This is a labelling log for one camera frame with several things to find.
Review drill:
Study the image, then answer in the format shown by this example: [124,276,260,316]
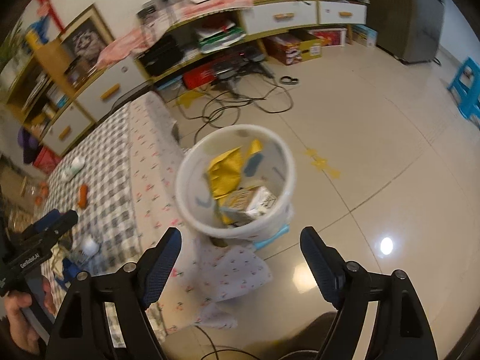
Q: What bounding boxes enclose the black device on shelf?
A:
[137,34,184,76]

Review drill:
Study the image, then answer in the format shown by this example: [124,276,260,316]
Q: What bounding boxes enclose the silver foil carton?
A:
[218,185,277,226]

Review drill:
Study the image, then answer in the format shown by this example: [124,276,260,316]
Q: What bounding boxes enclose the grey checkered table cloth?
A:
[44,92,272,340]

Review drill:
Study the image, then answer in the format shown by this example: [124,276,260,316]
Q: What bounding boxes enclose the framed cat picture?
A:
[58,4,115,68]

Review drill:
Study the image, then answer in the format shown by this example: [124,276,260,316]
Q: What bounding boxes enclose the yellow white tv cabinet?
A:
[1,0,367,156]

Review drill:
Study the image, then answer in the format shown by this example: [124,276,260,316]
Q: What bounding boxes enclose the yellow snack wrapper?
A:
[206,139,263,218]

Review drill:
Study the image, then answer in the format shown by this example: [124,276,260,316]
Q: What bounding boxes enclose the white plastic bottle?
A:
[61,156,86,183]

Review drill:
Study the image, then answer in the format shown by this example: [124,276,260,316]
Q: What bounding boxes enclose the red box under cabinet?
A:
[182,62,218,90]

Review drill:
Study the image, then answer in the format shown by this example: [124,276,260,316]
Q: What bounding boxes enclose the person's left hand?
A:
[1,290,41,359]

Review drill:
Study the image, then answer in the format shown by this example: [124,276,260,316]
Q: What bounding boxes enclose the grey refrigerator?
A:
[366,0,444,64]

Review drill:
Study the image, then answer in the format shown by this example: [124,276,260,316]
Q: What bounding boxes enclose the pink cloth on cabinet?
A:
[95,27,155,69]

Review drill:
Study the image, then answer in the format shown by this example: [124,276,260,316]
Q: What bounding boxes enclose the orange peel piece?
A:
[77,184,89,210]

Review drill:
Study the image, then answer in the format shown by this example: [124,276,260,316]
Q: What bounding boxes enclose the white plastic trash bin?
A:
[175,124,296,243]

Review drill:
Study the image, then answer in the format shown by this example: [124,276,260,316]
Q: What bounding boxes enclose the cardboard box under cabinet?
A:
[263,29,322,66]

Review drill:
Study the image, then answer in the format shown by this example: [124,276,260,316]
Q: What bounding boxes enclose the blue plastic stool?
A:
[448,57,479,119]

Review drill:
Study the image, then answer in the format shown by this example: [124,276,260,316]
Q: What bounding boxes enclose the black floor cables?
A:
[175,59,301,147]

